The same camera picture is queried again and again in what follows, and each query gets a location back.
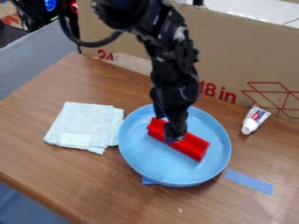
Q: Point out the red plastic block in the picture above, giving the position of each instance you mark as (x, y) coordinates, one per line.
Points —
(191, 146)

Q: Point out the blue tape strip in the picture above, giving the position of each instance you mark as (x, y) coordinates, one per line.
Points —
(249, 182)

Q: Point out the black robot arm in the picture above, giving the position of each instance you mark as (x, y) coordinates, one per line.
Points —
(160, 30)

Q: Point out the blue plate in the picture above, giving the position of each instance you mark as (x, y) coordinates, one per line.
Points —
(164, 165)

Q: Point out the black computer with lights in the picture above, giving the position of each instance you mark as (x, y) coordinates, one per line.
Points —
(36, 13)

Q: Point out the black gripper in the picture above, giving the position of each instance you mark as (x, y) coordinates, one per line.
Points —
(173, 93)

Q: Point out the cardboard box wall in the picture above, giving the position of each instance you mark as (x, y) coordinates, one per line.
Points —
(248, 57)

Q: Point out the white toothpaste tube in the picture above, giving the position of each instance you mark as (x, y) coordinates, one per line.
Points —
(255, 118)

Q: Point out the blue tape under plate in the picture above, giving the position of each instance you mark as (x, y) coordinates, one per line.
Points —
(147, 181)

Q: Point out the light blue folded cloth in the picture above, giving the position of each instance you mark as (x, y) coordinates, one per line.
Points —
(85, 127)

